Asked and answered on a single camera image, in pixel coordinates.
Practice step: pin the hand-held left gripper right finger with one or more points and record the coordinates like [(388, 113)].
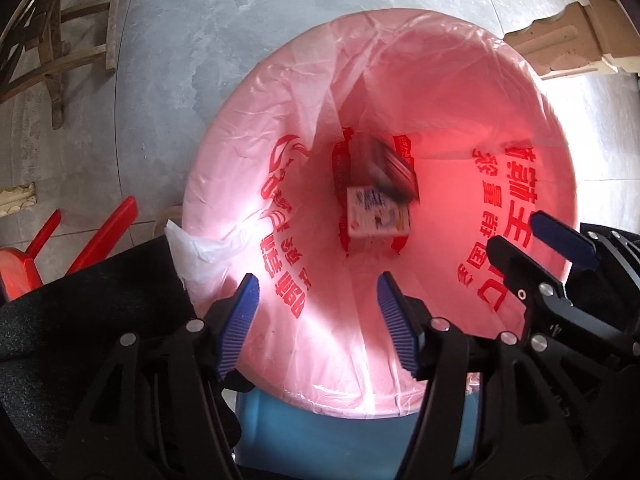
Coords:
[(396, 325)]

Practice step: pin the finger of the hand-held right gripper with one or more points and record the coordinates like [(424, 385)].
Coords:
[(515, 267), (562, 240)]

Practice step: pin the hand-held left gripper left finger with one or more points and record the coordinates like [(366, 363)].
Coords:
[(239, 325)]

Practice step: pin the white printed carton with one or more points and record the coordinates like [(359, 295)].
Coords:
[(370, 215)]

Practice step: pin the bin with pink liner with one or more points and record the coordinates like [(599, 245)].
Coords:
[(450, 85)]

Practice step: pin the cream carved table leg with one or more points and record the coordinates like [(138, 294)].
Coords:
[(565, 40), (17, 199)]

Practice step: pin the red plastic stool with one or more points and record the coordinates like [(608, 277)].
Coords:
[(20, 270)]

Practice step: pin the wooden chair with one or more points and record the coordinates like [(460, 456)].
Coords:
[(50, 60)]

